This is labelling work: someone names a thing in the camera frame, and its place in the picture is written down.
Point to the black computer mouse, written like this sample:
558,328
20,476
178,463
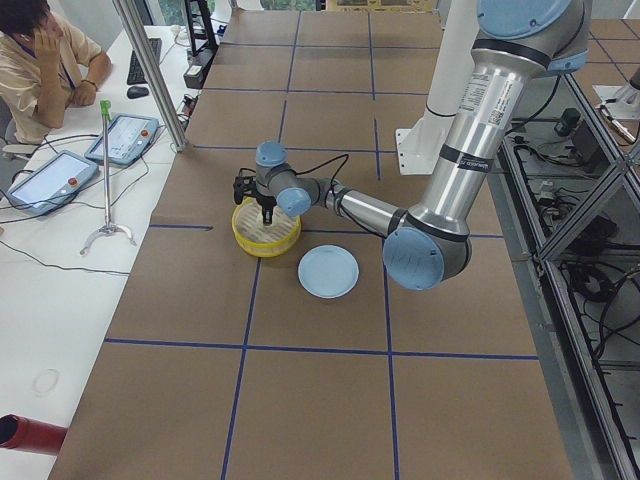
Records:
137,91

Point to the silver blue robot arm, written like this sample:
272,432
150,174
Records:
428,243

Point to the aluminium frame rack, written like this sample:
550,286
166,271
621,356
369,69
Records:
567,193

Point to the silver aluminium post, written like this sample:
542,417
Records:
133,26

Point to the black box on table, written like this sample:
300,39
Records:
203,44

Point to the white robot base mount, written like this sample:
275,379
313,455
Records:
418,148

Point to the red cylinder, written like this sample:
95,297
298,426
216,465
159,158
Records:
29,435

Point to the near blue teach pendant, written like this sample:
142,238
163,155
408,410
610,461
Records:
53,184

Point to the blue teach pendant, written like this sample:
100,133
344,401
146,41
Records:
53,184
129,136

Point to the yellow rimmed steamer basket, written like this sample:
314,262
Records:
259,240

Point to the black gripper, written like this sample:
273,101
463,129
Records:
265,201

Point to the brown paper table cover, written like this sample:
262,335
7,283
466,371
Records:
219,365

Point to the metal stand green tip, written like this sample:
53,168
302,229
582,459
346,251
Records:
109,228

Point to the seated person beige shirt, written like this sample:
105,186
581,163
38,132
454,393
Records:
47,65

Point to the far blue teach pendant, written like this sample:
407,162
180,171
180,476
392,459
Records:
129,136

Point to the light blue plate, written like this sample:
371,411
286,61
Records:
328,271

